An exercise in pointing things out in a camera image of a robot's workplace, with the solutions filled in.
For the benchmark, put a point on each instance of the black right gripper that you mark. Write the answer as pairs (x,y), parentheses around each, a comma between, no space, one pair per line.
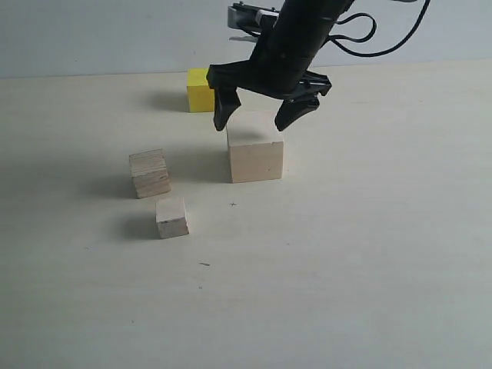
(278,67)

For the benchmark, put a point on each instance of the large pale wooden cube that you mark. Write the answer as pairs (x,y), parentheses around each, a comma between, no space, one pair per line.
(255,147)

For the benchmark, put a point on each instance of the yellow cube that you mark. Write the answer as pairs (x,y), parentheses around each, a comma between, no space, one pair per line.
(200,96)

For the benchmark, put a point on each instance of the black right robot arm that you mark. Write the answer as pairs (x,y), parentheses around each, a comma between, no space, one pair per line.
(310,13)

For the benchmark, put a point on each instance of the medium layered plywood cube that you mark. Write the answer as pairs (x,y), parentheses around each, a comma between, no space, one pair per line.
(149,173)

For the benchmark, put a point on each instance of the small pale wooden cube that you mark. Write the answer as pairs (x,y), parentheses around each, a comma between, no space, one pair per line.
(171,217)

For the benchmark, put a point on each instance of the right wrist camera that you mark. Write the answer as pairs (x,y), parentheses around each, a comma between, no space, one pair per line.
(250,19)

